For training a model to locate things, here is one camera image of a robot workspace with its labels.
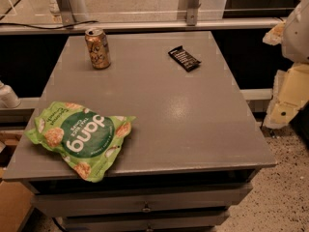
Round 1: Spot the metal bracket centre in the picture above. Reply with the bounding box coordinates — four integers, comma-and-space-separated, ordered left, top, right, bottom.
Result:
186, 0, 200, 26

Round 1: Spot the cardboard box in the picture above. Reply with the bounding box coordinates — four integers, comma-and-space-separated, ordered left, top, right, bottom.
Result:
0, 167, 33, 232

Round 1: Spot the green rice chips bag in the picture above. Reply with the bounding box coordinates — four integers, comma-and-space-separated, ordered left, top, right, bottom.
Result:
26, 101, 135, 183

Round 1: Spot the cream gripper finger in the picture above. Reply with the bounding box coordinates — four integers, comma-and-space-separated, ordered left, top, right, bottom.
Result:
264, 63, 309, 129
263, 22, 285, 45

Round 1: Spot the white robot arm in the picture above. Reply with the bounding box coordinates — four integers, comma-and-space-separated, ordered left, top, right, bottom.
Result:
263, 0, 309, 129

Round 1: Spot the metal bracket left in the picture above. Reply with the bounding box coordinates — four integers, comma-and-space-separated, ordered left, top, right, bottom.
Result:
56, 0, 74, 27

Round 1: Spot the orange soda can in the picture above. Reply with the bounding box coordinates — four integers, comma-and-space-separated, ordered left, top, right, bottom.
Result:
85, 28, 111, 70

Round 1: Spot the white pipe at left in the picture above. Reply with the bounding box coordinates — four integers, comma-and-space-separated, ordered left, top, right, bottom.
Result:
0, 81, 21, 108

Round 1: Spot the metal bracket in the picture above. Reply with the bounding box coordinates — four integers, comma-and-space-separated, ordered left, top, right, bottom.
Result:
56, 0, 74, 27
186, 0, 200, 26

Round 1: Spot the black cable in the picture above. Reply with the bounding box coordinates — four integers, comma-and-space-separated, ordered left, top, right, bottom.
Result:
0, 19, 99, 30

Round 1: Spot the black snack bar wrapper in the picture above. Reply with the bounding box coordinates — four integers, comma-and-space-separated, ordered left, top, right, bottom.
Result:
168, 45, 201, 73

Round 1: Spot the grey drawer cabinet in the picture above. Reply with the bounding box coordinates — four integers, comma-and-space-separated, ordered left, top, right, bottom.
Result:
4, 32, 275, 232

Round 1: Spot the grey metal rail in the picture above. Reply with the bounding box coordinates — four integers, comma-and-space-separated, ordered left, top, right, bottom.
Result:
0, 17, 284, 35

